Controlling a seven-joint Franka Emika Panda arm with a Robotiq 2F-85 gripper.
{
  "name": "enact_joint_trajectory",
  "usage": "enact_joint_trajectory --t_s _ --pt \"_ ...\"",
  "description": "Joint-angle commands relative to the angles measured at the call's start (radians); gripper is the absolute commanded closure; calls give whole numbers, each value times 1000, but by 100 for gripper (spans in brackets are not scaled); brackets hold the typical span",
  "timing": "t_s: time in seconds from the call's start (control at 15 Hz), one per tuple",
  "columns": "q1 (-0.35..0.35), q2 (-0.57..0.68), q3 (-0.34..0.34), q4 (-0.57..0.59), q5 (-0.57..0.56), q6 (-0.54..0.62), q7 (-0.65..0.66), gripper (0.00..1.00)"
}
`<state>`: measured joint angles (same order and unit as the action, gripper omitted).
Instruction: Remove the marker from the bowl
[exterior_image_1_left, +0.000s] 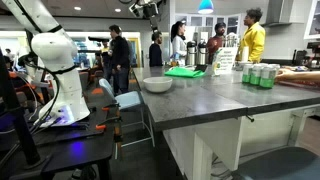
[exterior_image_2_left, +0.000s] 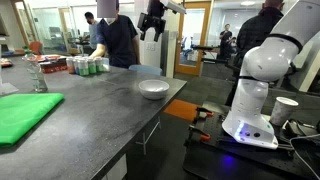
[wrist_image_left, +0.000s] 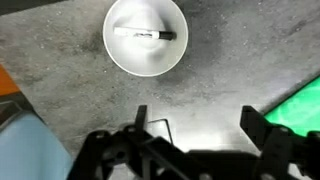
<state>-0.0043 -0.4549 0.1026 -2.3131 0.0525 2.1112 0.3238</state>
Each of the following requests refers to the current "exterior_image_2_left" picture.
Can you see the white wall outlet plate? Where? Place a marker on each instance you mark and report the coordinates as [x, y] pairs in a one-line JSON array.
[[150, 46]]

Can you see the clear plastic water bottle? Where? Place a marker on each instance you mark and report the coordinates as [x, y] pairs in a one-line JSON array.
[[36, 75]]

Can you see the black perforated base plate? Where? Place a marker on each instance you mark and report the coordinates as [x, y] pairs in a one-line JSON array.
[[213, 160]]

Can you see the person in dark plaid jacket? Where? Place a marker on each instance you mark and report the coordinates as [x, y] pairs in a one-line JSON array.
[[255, 30]]

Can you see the white paper cup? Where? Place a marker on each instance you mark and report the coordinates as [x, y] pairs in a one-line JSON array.
[[281, 111]]

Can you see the masked person in grey top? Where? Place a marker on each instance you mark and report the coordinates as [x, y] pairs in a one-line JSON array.
[[92, 31]]

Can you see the white ceramic bowl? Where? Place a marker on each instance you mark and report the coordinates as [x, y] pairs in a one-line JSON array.
[[153, 93]]

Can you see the orange office chair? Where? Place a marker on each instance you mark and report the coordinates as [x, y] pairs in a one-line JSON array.
[[36, 47]]

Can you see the green label drink can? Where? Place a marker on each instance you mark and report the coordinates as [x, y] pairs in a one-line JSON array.
[[92, 66], [83, 67], [99, 65]]

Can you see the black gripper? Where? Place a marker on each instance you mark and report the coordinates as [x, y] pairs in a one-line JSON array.
[[155, 11]]

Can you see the black orange bar clamp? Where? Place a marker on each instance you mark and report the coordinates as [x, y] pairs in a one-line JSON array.
[[200, 133], [204, 112]]

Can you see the red snack box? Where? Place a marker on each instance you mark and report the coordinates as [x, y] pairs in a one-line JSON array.
[[53, 66]]

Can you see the distant person in black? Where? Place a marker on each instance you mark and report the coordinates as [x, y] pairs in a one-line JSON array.
[[225, 41]]

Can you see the blue label drink can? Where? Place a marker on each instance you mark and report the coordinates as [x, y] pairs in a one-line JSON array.
[[76, 66]]

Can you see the orange label drink can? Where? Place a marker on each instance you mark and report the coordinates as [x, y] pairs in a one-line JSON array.
[[70, 66]]

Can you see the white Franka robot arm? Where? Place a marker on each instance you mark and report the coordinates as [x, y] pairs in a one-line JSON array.
[[256, 100]]

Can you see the person in navy shirt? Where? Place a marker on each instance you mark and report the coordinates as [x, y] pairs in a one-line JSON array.
[[118, 40]]

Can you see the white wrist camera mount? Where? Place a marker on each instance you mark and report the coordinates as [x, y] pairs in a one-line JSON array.
[[173, 6]]

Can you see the green folded cloth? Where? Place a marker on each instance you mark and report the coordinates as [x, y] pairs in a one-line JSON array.
[[23, 113]]

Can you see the orange floor mat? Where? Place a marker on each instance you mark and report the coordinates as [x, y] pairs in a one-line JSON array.
[[181, 109]]

